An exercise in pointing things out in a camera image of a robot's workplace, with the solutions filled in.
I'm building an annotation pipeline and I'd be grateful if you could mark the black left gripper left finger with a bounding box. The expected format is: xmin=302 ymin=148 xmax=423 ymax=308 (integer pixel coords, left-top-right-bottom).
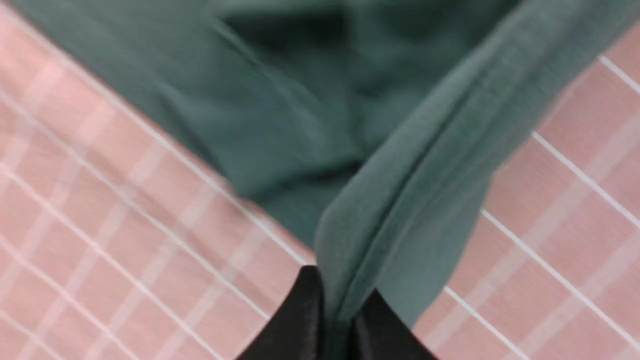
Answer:
xmin=237 ymin=265 xmax=323 ymax=360

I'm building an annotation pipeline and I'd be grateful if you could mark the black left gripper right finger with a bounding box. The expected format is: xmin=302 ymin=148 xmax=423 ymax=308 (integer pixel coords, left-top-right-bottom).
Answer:
xmin=350 ymin=290 xmax=438 ymax=360

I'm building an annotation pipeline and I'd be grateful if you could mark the green long sleeve shirt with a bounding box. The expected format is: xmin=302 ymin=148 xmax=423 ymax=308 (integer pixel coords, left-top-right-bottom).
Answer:
xmin=13 ymin=0 xmax=639 ymax=360

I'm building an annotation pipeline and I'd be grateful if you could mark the pink grid tablecloth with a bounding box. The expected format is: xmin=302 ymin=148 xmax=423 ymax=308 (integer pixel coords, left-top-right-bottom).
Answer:
xmin=1 ymin=1 xmax=639 ymax=360

